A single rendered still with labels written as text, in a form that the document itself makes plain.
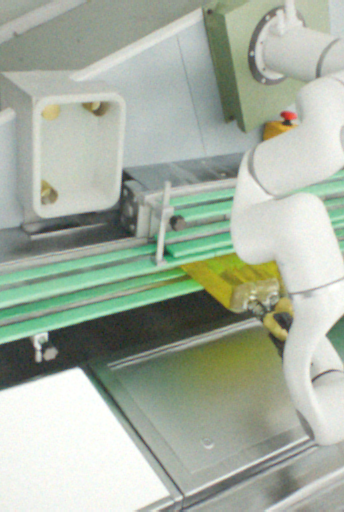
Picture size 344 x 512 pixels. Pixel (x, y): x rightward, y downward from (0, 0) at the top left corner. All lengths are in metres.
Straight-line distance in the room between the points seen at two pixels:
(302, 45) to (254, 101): 0.17
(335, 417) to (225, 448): 0.26
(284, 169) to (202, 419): 0.46
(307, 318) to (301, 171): 0.20
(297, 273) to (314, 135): 0.19
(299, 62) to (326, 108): 0.36
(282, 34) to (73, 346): 0.74
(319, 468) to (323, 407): 0.24
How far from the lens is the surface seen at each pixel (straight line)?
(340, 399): 0.86
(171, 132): 1.32
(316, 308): 0.82
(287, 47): 1.25
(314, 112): 0.87
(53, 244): 1.17
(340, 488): 1.10
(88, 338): 1.29
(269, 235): 0.82
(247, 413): 1.13
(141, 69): 1.24
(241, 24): 1.25
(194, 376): 1.17
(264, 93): 1.34
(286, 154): 0.88
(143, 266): 1.15
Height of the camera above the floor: 1.78
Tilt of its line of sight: 44 degrees down
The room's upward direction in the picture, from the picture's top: 131 degrees clockwise
